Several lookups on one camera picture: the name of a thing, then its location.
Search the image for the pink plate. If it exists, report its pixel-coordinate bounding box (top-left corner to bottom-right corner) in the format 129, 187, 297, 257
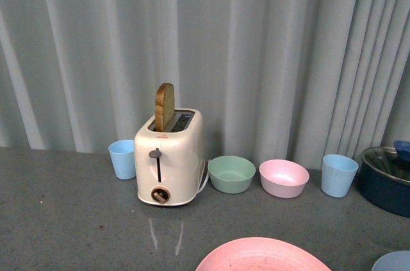
197, 237, 329, 270

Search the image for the blue plate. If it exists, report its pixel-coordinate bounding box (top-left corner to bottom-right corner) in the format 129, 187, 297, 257
372, 250, 410, 271

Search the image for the bread slice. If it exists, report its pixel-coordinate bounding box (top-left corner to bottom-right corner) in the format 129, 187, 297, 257
155, 83, 175, 132

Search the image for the cream toaster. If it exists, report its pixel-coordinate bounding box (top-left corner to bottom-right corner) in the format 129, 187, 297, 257
134, 109, 206, 206

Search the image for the green bowl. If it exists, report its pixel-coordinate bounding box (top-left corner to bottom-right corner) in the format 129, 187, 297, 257
208, 156, 256, 194

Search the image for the light blue cup behind toaster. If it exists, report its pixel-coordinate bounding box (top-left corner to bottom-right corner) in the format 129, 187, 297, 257
108, 140, 136, 180

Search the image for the pink bowl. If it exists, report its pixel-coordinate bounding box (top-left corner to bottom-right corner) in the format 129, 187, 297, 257
259, 160, 310, 199

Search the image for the grey curtain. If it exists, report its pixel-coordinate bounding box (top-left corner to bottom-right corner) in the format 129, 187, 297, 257
1, 0, 409, 168

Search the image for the glass pot lid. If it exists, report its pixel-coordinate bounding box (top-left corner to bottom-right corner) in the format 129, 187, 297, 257
361, 140, 409, 185

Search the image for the dark blue saucepan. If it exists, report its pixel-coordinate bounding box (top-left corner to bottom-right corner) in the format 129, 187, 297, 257
356, 160, 409, 218

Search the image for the white toaster cable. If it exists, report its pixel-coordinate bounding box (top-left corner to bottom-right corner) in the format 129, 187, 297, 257
193, 158, 210, 200

